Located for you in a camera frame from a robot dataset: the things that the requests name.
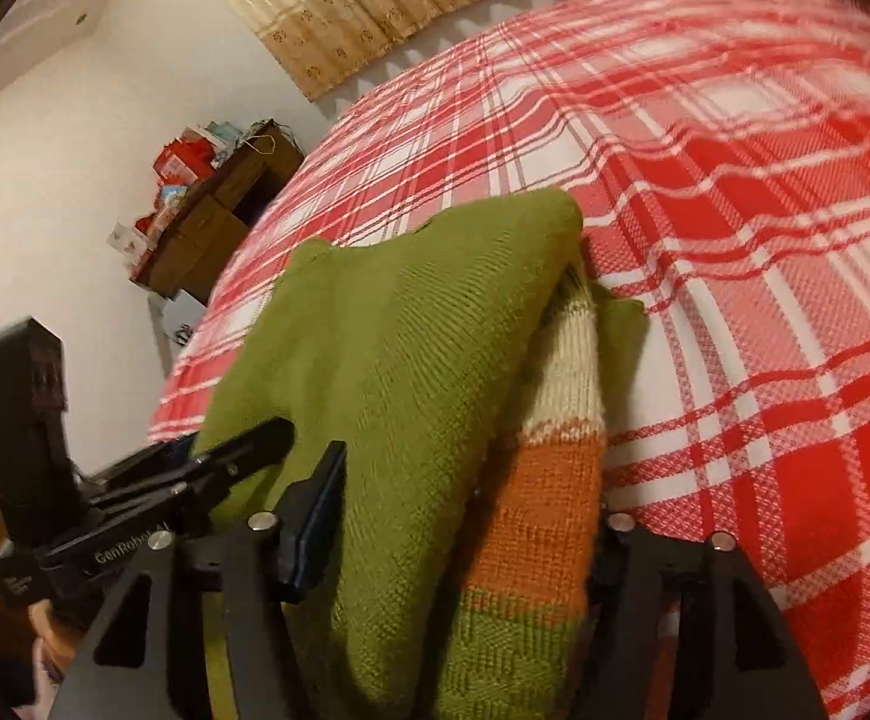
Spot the brown wooden desk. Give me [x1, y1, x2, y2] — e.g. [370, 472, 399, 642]
[131, 118, 307, 307]

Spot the red white plaid blanket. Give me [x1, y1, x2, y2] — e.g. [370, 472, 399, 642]
[146, 0, 870, 713]

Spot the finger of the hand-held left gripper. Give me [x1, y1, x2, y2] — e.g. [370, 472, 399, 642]
[94, 418, 296, 500]
[86, 457, 286, 541]

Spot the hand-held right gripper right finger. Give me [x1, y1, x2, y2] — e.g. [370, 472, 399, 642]
[570, 511, 830, 720]

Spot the person's left hand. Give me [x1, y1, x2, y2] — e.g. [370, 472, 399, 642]
[28, 600, 89, 691]

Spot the white box with dark print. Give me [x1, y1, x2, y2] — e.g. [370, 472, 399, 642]
[151, 291, 207, 350]

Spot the teal box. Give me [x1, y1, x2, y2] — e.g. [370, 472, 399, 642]
[204, 120, 250, 170]

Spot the green orange striped knit sweater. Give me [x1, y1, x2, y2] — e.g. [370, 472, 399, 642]
[193, 186, 650, 720]

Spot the red gift bag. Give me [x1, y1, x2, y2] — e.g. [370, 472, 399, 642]
[152, 136, 211, 187]

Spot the white box with red print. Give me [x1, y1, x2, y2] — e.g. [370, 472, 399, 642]
[107, 219, 152, 260]

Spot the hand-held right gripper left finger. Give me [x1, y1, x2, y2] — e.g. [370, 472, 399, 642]
[46, 441, 349, 720]

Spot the beige patterned curtain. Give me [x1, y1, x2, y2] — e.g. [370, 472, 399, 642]
[161, 0, 548, 102]

